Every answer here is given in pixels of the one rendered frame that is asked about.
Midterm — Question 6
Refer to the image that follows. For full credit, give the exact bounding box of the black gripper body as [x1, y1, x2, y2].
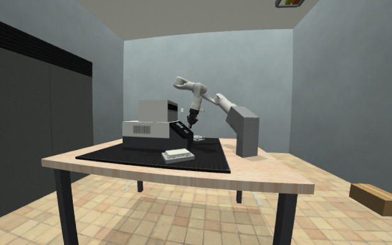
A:
[189, 108, 199, 120]

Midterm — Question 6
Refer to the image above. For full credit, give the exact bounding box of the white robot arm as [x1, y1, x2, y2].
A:
[174, 76, 237, 114]

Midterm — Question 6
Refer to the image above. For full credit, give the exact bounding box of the white thermal cycler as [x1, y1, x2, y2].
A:
[122, 100, 194, 150]

